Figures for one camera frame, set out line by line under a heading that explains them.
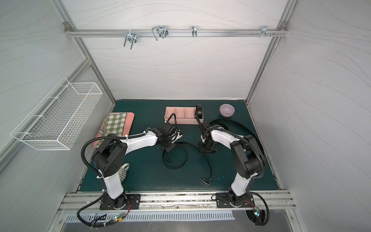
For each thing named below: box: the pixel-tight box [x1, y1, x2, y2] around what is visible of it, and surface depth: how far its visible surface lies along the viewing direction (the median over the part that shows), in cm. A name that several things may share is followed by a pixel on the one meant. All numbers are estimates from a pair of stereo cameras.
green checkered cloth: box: [95, 112, 128, 148], surface depth 106 cm
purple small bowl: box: [219, 103, 236, 118], surface depth 111 cm
